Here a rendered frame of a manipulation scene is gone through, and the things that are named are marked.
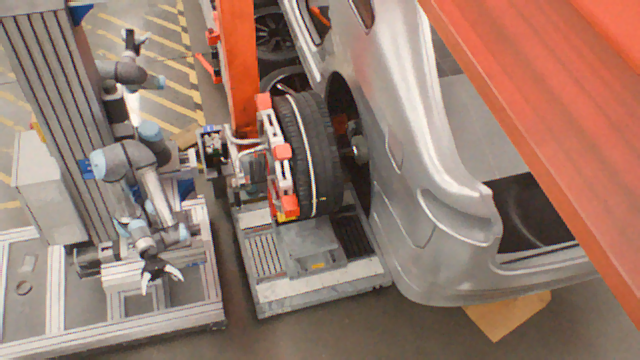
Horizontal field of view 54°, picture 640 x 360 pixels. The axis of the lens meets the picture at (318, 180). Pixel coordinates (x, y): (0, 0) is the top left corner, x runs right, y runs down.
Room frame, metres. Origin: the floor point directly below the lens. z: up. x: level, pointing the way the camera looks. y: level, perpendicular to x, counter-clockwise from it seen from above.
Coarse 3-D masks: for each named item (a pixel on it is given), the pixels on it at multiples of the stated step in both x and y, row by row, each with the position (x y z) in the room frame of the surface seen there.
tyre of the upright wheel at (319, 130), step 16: (304, 96) 2.37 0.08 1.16; (320, 96) 2.37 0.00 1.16; (288, 112) 2.22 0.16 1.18; (304, 112) 2.23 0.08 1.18; (320, 112) 2.23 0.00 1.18; (288, 128) 2.13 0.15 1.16; (304, 128) 2.13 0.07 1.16; (320, 128) 2.14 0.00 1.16; (304, 144) 2.06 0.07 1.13; (320, 144) 2.07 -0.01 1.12; (336, 144) 2.08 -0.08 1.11; (304, 160) 2.00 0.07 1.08; (320, 160) 2.01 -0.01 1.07; (336, 160) 2.02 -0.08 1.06; (304, 176) 1.95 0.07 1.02; (320, 176) 1.96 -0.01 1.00; (336, 176) 1.98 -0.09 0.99; (304, 192) 1.92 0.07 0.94; (320, 192) 1.93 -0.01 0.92; (336, 192) 1.95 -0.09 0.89; (304, 208) 1.90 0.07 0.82; (320, 208) 1.93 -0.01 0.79; (336, 208) 1.98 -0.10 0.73
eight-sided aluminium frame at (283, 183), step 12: (264, 120) 2.23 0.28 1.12; (276, 120) 2.23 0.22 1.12; (276, 132) 2.16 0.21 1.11; (264, 144) 2.41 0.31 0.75; (276, 144) 2.07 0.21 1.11; (276, 168) 2.00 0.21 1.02; (288, 168) 2.00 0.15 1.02; (276, 180) 2.25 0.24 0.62; (288, 180) 1.96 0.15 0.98; (288, 192) 1.95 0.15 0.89; (276, 204) 2.05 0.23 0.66
